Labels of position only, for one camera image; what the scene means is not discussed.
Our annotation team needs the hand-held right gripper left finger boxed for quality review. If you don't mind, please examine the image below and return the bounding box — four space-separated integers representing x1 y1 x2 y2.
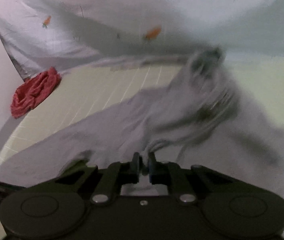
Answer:
56 152 142 207

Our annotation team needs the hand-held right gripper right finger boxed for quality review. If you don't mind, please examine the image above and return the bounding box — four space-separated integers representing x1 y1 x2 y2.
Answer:
148 152 230 207

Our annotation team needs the red patterned cloth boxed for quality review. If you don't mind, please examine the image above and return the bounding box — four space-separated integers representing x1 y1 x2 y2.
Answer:
10 66 62 119

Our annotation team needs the carrot print quilt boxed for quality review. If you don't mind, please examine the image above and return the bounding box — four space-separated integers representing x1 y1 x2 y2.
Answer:
0 0 284 83

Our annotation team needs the green checked mat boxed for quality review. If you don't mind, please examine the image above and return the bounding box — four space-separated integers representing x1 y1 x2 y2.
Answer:
0 61 284 175

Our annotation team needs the grey hoodie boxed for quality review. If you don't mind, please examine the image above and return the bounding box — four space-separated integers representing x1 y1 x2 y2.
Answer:
0 47 284 198

